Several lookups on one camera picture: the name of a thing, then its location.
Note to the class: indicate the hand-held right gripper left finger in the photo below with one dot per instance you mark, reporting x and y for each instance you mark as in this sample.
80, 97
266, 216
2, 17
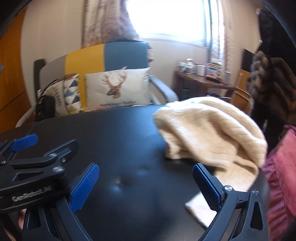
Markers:
84, 187

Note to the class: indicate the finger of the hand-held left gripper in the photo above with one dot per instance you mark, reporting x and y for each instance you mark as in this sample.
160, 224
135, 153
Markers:
63, 149
25, 141

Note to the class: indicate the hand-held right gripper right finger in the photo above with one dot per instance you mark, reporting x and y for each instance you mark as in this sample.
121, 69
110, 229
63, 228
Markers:
205, 187

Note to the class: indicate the cream knit sweater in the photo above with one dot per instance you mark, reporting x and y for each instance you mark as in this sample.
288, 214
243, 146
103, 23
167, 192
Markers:
212, 129

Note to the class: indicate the black handbag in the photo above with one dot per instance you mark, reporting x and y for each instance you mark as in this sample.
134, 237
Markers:
45, 107

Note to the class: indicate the triangle pattern pillow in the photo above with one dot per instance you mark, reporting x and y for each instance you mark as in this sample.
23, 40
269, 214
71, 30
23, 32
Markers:
69, 92

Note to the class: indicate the wooden panelled wardrobe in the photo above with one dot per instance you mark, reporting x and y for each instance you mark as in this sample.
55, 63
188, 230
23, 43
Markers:
11, 69

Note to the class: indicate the pink ruffled cloth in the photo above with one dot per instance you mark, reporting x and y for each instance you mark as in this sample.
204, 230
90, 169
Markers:
282, 185

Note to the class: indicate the deer print pillow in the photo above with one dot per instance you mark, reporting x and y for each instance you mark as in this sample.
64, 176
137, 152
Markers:
115, 85

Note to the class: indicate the yellow wooden chair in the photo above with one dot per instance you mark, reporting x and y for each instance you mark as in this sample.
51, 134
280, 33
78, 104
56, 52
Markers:
242, 92

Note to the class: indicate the wooden side desk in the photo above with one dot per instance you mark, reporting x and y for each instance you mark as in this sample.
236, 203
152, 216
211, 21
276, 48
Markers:
201, 81

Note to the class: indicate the grey yellow blue armchair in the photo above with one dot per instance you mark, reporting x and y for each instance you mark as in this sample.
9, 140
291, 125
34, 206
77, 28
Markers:
124, 55

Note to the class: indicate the white canister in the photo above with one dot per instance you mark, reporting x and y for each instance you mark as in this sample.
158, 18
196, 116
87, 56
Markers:
200, 70

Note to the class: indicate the clear desk organiser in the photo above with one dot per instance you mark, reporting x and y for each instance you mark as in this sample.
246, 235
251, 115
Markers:
214, 69

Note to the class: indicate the cluster of glass jars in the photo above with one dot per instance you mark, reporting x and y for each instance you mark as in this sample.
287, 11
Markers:
187, 66

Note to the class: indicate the dark fur coat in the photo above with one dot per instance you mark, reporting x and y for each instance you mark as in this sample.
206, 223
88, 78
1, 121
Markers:
275, 74

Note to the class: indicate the black television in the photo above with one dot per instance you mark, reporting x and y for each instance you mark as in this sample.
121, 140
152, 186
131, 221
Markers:
248, 60

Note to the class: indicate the patterned curtain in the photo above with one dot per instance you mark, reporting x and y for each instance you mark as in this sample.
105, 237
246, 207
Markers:
220, 34
104, 20

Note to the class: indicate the black upright post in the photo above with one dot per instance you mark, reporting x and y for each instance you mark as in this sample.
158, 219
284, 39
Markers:
38, 74

